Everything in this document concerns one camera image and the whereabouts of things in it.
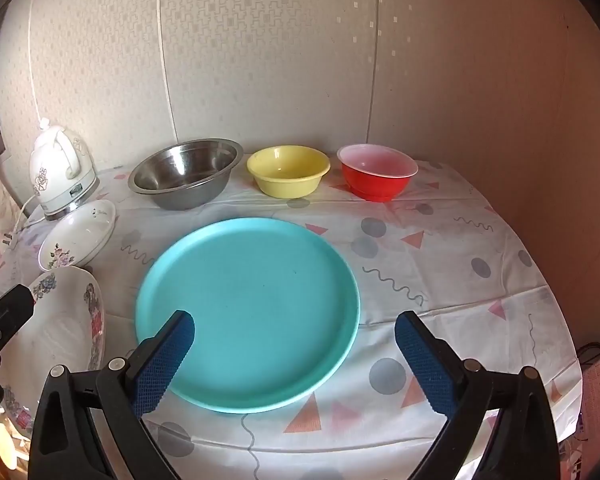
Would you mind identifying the patterned white tablecloth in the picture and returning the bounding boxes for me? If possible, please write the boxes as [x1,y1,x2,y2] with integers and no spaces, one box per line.
[0,157,583,480]

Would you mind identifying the yellow bowl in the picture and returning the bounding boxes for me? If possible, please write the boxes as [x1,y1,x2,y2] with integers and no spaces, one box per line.
[246,145,331,198]

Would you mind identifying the small white floral dish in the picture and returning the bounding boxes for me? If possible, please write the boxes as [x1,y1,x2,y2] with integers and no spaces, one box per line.
[37,199,117,272]

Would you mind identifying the red bowl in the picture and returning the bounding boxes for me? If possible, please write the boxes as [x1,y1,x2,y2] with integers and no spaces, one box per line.
[337,143,419,203]

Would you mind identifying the large white floral plate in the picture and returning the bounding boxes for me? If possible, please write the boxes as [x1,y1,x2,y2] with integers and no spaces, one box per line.
[0,266,106,436]

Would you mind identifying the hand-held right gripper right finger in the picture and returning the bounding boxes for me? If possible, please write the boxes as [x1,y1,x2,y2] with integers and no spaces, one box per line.
[394,310,561,480]

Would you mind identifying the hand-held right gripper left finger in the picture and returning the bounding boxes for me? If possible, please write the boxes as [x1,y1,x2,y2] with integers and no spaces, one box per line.
[27,310,196,480]

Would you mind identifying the white kettle cord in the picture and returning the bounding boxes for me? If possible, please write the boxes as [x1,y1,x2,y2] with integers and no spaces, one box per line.
[7,192,48,236]

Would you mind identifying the white wall cable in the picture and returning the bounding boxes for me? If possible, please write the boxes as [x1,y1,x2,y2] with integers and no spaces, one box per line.
[27,0,47,122]

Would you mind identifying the stainless steel bowl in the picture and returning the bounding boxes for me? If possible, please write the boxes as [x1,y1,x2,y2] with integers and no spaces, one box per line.
[128,139,244,211]

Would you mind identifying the white floral electric kettle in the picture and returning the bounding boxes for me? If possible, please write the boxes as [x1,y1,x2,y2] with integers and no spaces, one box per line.
[28,117,101,222]

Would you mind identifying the turquoise plate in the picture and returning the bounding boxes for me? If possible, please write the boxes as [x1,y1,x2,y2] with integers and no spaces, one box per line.
[135,217,362,415]

